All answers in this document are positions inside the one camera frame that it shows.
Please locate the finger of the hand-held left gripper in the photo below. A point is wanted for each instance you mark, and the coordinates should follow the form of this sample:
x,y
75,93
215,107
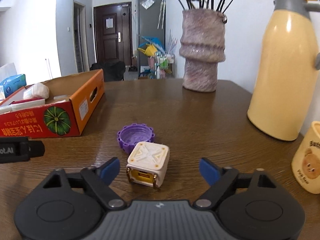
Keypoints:
x,y
37,149

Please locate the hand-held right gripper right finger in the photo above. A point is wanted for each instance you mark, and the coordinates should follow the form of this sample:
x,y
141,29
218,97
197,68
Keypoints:
x,y
208,171

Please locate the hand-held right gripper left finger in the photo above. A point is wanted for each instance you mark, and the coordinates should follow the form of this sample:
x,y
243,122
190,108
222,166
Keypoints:
x,y
110,170

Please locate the cream cube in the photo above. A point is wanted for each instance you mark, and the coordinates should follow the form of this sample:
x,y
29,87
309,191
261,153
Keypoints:
x,y
147,156

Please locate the white red lint brush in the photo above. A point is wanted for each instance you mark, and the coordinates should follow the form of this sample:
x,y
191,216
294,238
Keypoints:
x,y
27,103

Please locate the red cardboard box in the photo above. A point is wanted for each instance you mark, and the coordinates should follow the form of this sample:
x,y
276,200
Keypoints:
x,y
82,110

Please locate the purple bottle cap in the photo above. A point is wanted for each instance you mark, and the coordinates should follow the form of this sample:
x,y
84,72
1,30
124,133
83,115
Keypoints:
x,y
130,136

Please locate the blue tissue pack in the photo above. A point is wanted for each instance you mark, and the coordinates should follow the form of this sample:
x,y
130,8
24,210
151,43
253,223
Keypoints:
x,y
12,83

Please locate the white pole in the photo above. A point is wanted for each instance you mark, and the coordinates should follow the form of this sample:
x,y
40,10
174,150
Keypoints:
x,y
49,68

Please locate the black bag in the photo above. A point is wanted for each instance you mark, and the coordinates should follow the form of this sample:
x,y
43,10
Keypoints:
x,y
110,71

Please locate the yellow bear mug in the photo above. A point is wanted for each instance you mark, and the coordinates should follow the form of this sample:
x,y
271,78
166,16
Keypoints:
x,y
308,162

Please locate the metal rack with bottles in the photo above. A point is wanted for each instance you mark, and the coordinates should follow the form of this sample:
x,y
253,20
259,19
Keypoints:
x,y
165,66

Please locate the pink bucket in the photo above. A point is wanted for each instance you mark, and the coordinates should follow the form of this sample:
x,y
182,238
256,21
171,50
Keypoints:
x,y
151,62

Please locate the pink textured vase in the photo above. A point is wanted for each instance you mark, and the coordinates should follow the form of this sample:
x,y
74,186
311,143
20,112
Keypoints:
x,y
202,52

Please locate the yellow thermos jug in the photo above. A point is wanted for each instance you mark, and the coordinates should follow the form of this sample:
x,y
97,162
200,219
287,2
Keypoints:
x,y
282,75

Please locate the dark brown door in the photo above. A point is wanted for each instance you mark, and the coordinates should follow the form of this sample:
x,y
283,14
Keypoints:
x,y
110,45

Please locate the blue yellow plastic tools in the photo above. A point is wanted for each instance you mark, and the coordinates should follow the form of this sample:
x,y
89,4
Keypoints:
x,y
151,47

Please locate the purple feather decoration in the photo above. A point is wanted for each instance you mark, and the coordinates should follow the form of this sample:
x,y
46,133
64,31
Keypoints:
x,y
173,42

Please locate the white paper notice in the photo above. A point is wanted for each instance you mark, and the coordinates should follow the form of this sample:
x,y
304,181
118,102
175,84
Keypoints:
x,y
109,23

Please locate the grey refrigerator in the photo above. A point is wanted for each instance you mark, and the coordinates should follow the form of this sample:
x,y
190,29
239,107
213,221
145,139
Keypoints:
x,y
147,25

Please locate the white umbrella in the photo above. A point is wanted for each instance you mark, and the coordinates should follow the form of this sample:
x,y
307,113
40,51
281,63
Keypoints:
x,y
161,12

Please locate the clear plastic bag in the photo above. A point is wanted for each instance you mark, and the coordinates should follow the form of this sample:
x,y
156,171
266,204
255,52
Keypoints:
x,y
147,3

